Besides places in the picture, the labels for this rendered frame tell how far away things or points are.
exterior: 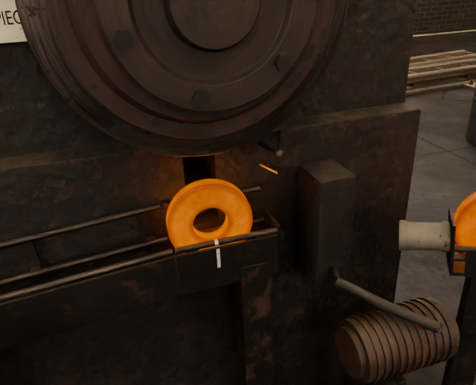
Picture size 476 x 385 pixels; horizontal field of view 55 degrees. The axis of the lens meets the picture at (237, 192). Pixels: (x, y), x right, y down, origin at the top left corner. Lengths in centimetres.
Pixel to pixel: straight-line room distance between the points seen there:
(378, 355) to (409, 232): 23
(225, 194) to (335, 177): 21
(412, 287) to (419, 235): 102
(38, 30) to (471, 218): 76
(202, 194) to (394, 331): 44
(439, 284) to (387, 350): 109
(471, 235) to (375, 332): 25
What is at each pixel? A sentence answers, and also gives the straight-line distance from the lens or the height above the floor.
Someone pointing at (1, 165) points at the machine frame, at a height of 87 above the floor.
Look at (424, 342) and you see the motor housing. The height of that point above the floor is 50.
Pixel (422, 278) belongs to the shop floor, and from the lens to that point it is 200.
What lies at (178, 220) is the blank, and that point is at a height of 76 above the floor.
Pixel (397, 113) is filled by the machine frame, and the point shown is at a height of 87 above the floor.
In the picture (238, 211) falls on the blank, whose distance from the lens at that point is 82.
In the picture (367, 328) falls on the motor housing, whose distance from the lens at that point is 92.
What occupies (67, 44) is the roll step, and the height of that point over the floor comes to 107.
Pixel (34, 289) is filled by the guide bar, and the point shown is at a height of 69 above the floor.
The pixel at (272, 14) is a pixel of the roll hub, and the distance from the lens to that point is 64.
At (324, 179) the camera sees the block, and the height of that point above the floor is 80.
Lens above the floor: 115
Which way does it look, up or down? 26 degrees down
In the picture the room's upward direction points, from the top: 3 degrees counter-clockwise
